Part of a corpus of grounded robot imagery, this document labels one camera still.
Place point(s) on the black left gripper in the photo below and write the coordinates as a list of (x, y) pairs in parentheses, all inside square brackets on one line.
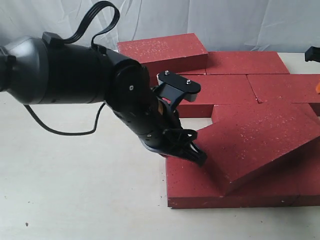
[(152, 115)]

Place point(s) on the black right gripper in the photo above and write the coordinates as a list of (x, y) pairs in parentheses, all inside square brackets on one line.
[(313, 55)]

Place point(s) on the red brick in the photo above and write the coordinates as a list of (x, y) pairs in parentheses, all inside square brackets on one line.
[(307, 177), (257, 138), (175, 53), (294, 88), (190, 187), (216, 90)]

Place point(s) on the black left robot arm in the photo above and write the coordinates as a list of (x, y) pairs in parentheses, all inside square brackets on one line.
[(35, 72)]

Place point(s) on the red brick far left base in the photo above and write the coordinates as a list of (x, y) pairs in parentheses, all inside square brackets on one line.
[(154, 80)]

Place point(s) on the red brick base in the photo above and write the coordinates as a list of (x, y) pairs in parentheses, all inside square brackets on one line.
[(245, 63), (222, 111), (154, 80)]

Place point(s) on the red brick centre base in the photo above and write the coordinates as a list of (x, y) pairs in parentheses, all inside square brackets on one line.
[(222, 111)]

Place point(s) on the red brick far right base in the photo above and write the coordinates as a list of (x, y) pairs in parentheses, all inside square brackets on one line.
[(245, 63)]

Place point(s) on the white backdrop cloth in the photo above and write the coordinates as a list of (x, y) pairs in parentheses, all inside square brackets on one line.
[(221, 25)]

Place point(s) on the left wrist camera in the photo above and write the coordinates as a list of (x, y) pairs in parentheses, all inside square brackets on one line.
[(176, 88)]

